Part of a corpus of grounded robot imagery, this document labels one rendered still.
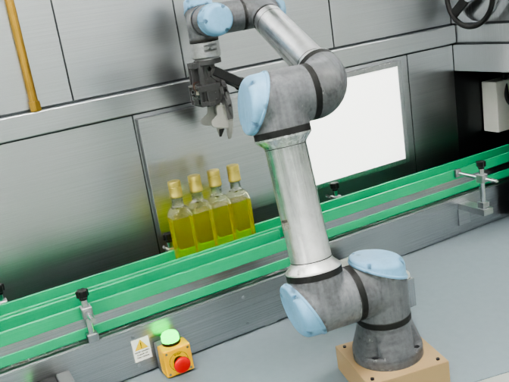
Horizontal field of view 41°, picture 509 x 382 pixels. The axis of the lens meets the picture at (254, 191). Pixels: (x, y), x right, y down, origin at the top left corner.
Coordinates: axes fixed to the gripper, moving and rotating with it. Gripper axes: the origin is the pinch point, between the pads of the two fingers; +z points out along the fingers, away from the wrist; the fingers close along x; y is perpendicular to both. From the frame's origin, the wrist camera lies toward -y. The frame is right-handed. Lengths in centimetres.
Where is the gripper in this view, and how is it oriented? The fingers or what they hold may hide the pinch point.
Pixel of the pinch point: (226, 132)
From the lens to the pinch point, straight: 182.0
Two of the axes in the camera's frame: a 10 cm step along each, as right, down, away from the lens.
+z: 1.5, 9.5, 2.7
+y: -8.7, 2.6, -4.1
